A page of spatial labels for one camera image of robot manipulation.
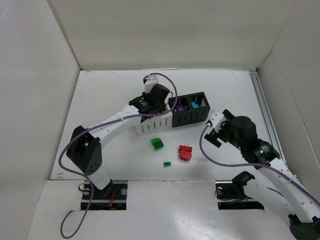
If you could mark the teal lego brick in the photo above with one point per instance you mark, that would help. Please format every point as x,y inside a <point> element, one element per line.
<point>195,105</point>

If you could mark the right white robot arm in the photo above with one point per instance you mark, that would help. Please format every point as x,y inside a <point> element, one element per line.
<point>291,201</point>

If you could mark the purple lego brick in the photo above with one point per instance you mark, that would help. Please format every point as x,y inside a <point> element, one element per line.
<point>180,108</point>

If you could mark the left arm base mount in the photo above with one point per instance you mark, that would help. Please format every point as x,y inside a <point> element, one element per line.
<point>114,199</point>

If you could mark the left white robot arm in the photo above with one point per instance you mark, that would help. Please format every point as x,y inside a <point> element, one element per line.
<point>86,151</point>

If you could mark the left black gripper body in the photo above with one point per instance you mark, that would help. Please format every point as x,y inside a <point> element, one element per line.
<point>155,110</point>

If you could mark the small green lego piece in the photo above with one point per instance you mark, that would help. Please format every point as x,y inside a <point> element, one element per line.
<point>167,164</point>

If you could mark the aluminium rail right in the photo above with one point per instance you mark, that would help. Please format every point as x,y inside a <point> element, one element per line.
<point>266,114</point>

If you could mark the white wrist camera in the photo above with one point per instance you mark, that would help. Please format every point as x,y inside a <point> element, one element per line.
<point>149,81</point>
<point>215,120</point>

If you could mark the red studded lego brick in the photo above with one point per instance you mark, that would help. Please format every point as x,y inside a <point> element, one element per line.
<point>185,148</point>

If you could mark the green arched lego brick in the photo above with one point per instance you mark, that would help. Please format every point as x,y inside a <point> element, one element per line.
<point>157,144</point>

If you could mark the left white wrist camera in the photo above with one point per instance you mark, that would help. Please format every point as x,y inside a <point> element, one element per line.
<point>149,81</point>

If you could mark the red rounded lego brick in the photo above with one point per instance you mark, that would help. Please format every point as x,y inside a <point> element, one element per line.
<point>185,155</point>

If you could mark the white two-bin container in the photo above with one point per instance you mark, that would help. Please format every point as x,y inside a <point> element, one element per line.
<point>154,124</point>

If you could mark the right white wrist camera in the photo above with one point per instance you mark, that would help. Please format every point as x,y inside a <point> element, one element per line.
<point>215,120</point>

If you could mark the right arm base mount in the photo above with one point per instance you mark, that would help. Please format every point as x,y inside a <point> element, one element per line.
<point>231,196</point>

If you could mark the black two-bin container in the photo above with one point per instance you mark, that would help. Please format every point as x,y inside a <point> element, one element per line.
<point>190,115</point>

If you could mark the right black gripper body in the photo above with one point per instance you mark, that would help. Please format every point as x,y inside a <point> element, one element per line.
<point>216,136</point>

